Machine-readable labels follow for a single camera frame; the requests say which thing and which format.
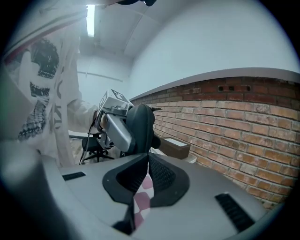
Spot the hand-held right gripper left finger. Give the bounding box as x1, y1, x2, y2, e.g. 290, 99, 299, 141
42, 151, 150, 236

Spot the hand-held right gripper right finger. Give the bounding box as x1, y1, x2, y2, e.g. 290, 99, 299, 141
135, 151, 271, 240

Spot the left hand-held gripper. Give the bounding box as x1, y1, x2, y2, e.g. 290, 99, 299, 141
96, 89, 136, 152

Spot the black pouch with cord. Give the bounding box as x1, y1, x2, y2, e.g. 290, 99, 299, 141
121, 104, 163, 157

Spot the person's left forearm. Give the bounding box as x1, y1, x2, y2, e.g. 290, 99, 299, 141
67, 97, 99, 132

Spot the person's left hand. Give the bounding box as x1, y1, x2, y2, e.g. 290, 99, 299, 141
93, 109, 108, 129

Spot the black office chair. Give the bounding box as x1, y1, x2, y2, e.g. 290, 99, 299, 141
81, 133, 116, 163

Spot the white desk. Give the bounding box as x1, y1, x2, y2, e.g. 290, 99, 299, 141
67, 130, 99, 139

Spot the brown box with white top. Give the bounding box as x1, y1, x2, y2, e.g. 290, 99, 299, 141
161, 138, 191, 160

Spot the pink white checkered tablecloth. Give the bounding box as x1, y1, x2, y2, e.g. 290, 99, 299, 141
133, 172, 156, 230

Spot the person in white printed shirt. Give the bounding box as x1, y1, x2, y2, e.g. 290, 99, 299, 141
0, 0, 99, 166

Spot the ceiling light strip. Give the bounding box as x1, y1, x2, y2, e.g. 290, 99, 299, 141
85, 4, 96, 38

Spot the thin black cord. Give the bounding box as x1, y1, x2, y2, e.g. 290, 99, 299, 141
79, 116, 97, 165

